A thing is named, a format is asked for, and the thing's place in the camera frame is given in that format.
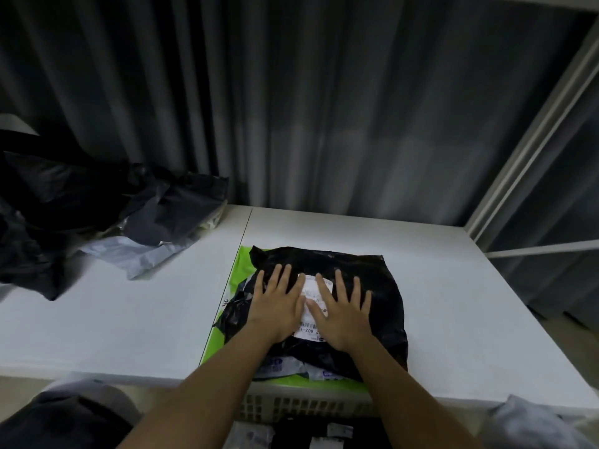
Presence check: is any person's left hand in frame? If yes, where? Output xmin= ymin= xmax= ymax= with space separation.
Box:
xmin=246 ymin=264 xmax=308 ymax=345

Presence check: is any person's right hand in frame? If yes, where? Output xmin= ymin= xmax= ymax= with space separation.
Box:
xmin=304 ymin=269 xmax=375 ymax=354

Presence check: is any black poly mailer package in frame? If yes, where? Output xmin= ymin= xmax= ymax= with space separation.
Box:
xmin=213 ymin=246 xmax=409 ymax=382

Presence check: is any person's right forearm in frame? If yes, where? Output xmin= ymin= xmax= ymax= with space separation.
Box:
xmin=333 ymin=334 xmax=484 ymax=449

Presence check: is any person's left forearm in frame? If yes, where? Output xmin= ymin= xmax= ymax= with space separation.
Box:
xmin=117 ymin=325 xmax=282 ymax=449

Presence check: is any green sheet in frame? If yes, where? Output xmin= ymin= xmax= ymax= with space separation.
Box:
xmin=199 ymin=245 xmax=375 ymax=396

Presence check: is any white blue printed mailer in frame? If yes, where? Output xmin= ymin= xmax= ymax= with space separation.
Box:
xmin=255 ymin=353 xmax=350 ymax=383

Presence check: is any white plastic basket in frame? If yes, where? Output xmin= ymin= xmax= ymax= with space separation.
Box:
xmin=235 ymin=392 xmax=390 ymax=424

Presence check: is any dark grey poly mailer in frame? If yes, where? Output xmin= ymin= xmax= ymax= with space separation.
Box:
xmin=124 ymin=172 xmax=230 ymax=249

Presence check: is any black packet with white labels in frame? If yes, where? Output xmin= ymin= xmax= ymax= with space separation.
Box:
xmin=274 ymin=417 xmax=391 ymax=449

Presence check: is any light grey poly mailer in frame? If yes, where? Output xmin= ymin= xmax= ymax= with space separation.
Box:
xmin=79 ymin=233 xmax=203 ymax=280

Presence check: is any small white packet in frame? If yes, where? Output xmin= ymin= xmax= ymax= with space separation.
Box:
xmin=233 ymin=421 xmax=275 ymax=449

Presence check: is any grey curtain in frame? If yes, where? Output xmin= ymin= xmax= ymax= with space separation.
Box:
xmin=0 ymin=0 xmax=599 ymax=323

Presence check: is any grey fabric bundle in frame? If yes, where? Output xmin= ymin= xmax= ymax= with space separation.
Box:
xmin=40 ymin=373 xmax=142 ymax=423

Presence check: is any grey cloth bundle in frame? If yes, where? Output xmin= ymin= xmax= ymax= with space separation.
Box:
xmin=481 ymin=395 xmax=599 ymax=449

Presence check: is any pile of black plastic bags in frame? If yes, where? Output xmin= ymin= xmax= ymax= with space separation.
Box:
xmin=0 ymin=130 xmax=155 ymax=301

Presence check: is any black fabric bundle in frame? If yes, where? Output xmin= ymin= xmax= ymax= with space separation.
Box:
xmin=0 ymin=403 xmax=135 ymax=449

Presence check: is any white metal frame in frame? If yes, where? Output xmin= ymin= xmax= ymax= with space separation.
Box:
xmin=465 ymin=23 xmax=599 ymax=259

